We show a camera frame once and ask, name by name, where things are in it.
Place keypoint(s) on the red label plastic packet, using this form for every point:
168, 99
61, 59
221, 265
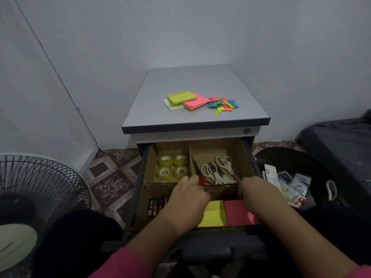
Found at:
294, 198

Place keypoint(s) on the person's right fingers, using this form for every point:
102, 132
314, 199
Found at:
247, 186

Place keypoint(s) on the white card package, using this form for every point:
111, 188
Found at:
272, 174

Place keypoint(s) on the clear tape roll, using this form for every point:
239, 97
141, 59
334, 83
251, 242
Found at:
176, 160
176, 172
158, 174
161, 162

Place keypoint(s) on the cardboard drawer organizer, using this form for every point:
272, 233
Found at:
174, 148

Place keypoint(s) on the clear plastic blister packet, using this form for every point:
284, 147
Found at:
301, 183

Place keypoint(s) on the pink orange sticky note pad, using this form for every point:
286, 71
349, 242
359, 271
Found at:
195, 103

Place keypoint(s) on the black grille floor fan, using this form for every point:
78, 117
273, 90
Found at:
43, 185

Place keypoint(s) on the person's left leg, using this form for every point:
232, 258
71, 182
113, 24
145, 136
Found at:
78, 240

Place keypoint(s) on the person's leg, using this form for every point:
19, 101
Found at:
78, 240
342, 225

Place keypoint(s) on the dark blue drawer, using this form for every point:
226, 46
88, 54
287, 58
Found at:
208, 246

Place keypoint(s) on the black plastic covered furniture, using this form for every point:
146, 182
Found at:
342, 147

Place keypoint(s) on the person's left fingers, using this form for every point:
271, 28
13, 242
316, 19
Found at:
191, 186

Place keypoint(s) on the person's right hand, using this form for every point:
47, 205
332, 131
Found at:
262, 196

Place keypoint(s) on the person's right leg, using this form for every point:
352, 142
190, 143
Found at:
342, 225

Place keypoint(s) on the red sticky note pad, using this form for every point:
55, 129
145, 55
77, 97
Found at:
239, 214

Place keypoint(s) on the black copper battery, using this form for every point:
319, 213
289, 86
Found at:
156, 207
150, 207
161, 204

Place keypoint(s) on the black bag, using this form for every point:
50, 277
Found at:
292, 162

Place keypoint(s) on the person's left hand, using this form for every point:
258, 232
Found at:
185, 205

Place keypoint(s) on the yellow green sticky note pad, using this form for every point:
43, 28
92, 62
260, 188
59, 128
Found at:
181, 97

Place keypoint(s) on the pile of colourful index flags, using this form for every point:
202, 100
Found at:
223, 104

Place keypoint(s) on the grey drawer cabinet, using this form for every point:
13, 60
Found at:
203, 81

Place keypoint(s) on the person's left forearm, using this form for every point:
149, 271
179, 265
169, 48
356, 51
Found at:
145, 251

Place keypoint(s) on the white note pad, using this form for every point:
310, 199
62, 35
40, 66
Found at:
169, 107

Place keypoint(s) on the person's right forearm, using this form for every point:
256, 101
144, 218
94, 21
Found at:
307, 246

